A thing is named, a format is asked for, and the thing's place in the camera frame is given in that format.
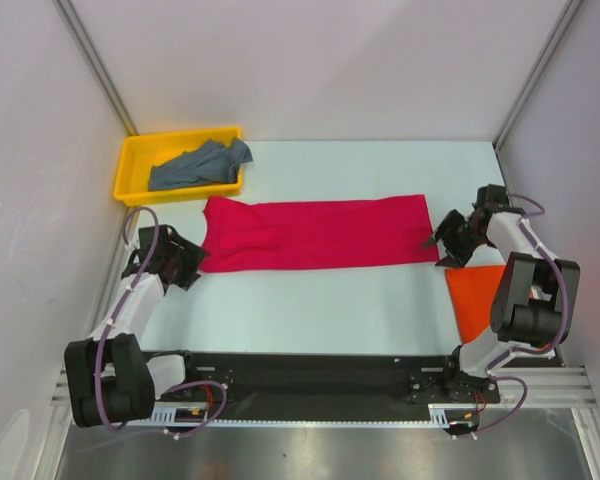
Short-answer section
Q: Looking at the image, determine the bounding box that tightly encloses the pink t-shirt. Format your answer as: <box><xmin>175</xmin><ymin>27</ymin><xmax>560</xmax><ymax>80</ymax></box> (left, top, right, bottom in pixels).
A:
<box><xmin>201</xmin><ymin>195</ymin><xmax>439</xmax><ymax>273</ymax></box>

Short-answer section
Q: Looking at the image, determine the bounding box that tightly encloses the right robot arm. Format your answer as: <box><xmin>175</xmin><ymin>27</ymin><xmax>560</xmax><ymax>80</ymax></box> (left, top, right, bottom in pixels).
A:
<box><xmin>425</xmin><ymin>184</ymin><xmax>580</xmax><ymax>401</ymax></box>

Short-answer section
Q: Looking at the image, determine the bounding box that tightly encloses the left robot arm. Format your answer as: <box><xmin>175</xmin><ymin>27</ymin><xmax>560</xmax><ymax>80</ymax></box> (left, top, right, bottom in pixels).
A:
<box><xmin>64</xmin><ymin>224</ymin><xmax>207</xmax><ymax>428</ymax></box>

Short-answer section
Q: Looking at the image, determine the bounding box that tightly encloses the folded orange t-shirt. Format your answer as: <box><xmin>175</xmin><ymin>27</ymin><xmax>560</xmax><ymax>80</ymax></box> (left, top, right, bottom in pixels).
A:
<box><xmin>444</xmin><ymin>264</ymin><xmax>556</xmax><ymax>356</ymax></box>

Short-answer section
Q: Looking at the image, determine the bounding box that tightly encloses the grey t-shirt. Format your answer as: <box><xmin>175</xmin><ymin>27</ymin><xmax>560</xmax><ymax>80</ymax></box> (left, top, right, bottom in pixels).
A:
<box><xmin>148</xmin><ymin>138</ymin><xmax>253</xmax><ymax>191</ymax></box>

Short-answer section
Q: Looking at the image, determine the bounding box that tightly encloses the yellow plastic bin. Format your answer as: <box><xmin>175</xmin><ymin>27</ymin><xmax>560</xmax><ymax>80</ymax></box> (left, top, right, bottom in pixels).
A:
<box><xmin>113</xmin><ymin>126</ymin><xmax>245</xmax><ymax>207</ymax></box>

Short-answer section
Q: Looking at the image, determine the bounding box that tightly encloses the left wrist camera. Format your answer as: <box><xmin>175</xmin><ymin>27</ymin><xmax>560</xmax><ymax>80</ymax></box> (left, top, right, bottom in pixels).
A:
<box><xmin>130</xmin><ymin>225</ymin><xmax>169</xmax><ymax>262</ymax></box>

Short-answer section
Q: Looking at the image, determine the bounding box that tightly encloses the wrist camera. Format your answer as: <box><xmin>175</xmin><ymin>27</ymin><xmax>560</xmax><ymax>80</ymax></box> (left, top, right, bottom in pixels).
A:
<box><xmin>130</xmin><ymin>225</ymin><xmax>169</xmax><ymax>262</ymax></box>
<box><xmin>473</xmin><ymin>184</ymin><xmax>511</xmax><ymax>211</ymax></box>

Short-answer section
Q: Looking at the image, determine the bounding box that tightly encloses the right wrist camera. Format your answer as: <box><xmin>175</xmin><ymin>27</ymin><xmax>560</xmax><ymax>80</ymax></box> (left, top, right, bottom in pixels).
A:
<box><xmin>473</xmin><ymin>184</ymin><xmax>511</xmax><ymax>211</ymax></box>

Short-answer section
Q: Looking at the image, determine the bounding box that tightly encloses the grey slotted cable duct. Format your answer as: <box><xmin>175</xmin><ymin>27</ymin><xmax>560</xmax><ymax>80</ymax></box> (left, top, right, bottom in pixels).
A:
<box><xmin>136</xmin><ymin>404</ymin><xmax>449</xmax><ymax>429</ymax></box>

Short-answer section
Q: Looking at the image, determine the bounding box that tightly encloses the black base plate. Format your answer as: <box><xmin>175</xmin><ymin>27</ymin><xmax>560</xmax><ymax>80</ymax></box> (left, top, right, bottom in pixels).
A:
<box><xmin>161</xmin><ymin>352</ymin><xmax>500</xmax><ymax>415</ymax></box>

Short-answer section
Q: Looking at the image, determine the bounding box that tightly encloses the aluminium frame rail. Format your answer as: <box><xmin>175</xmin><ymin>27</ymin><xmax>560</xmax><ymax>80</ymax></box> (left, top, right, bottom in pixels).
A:
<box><xmin>50</xmin><ymin>364</ymin><xmax>596</xmax><ymax>407</ymax></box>

